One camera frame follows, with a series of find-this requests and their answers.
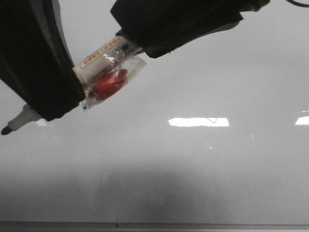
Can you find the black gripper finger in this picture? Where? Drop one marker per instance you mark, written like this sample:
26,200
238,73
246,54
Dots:
161,26
34,58

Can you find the white whiteboard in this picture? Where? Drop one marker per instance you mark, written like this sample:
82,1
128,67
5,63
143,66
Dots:
216,133

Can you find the black white whiteboard marker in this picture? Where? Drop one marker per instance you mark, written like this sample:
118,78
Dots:
101,74

